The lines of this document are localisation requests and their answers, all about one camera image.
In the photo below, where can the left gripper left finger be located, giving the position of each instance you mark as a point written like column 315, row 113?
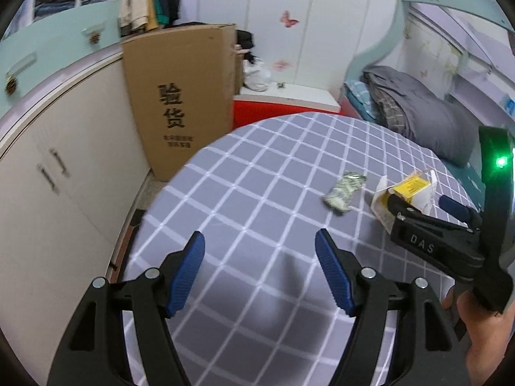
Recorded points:
column 92, row 350

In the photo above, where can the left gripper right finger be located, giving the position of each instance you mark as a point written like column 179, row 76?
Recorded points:
column 425, row 350

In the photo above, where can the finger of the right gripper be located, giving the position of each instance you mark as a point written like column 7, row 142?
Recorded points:
column 399, row 207
column 463, row 213

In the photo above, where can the yellow white carton box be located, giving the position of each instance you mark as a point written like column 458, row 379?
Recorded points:
column 418, row 190

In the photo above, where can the person's right hand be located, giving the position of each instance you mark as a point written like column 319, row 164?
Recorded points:
column 489, row 333

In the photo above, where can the grey folded blanket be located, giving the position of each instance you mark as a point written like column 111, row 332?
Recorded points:
column 432, row 122

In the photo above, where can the grey checked tablecloth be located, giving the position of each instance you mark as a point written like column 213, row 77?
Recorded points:
column 260, row 311

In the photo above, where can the white foam board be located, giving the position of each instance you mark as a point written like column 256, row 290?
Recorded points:
column 293, row 95

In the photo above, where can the red storage box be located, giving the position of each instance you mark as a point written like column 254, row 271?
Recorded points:
column 247, row 112

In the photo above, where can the white low cabinet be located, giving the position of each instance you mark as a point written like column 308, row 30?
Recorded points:
column 72, row 167

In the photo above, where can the white plastic bag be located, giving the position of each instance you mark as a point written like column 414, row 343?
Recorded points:
column 256, row 76

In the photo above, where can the large brown cardboard box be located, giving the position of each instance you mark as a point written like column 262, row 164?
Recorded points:
column 181, row 87

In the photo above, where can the teal drawer unit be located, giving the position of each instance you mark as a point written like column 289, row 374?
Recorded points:
column 42, row 48

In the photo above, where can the hanging clothes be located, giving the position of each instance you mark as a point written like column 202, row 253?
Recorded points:
column 138, row 16

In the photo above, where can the teal bunk bed frame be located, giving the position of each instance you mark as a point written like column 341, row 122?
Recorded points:
column 483, row 81

